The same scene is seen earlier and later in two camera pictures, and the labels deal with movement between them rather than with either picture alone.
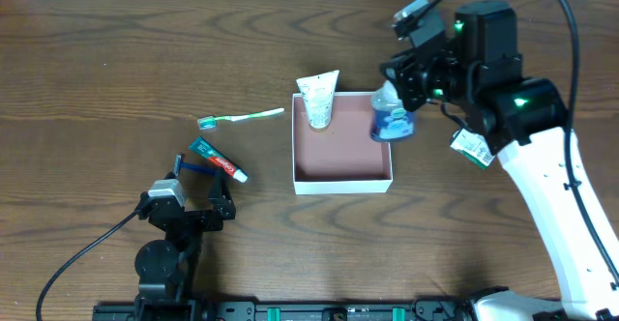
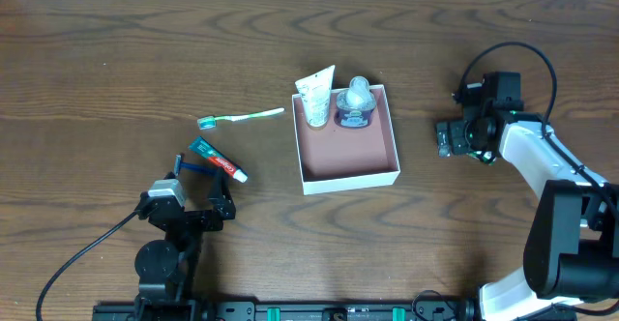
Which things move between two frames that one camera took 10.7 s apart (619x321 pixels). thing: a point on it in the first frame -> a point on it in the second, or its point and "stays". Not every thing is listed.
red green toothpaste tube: (220, 159) stays
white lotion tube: (318, 92) stays
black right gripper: (412, 85) -> (448, 138)
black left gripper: (194, 217) stays
